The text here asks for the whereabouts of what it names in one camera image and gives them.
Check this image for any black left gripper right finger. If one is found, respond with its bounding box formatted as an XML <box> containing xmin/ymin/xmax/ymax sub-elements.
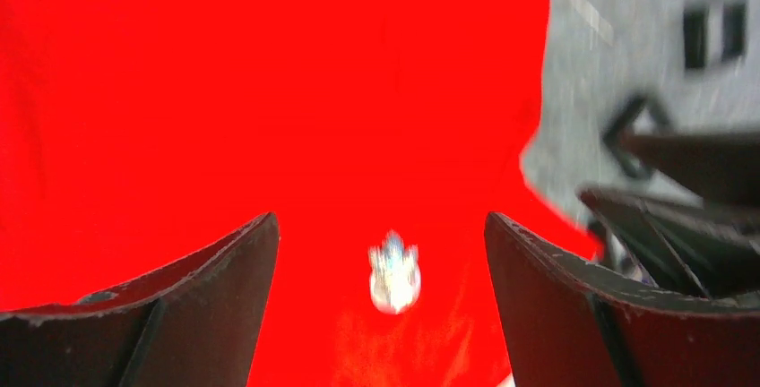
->
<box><xmin>485</xmin><ymin>212</ymin><xmax>759</xmax><ymax>386</ymax></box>

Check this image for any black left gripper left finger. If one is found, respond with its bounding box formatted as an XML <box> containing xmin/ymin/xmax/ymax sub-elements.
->
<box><xmin>1</xmin><ymin>213</ymin><xmax>280</xmax><ymax>387</ymax></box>

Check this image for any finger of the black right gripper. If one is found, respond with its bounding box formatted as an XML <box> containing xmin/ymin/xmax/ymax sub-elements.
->
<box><xmin>628</xmin><ymin>132</ymin><xmax>759</xmax><ymax>207</ymax></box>
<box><xmin>579</xmin><ymin>187</ymin><xmax>759</xmax><ymax>298</ymax></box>

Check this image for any red garment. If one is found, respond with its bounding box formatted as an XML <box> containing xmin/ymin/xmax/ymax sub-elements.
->
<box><xmin>1</xmin><ymin>0</ymin><xmax>594</xmax><ymax>386</ymax></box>

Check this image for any black square frame box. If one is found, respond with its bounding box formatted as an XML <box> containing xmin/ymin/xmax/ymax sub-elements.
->
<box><xmin>600</xmin><ymin>91</ymin><xmax>674</xmax><ymax>182</ymax></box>

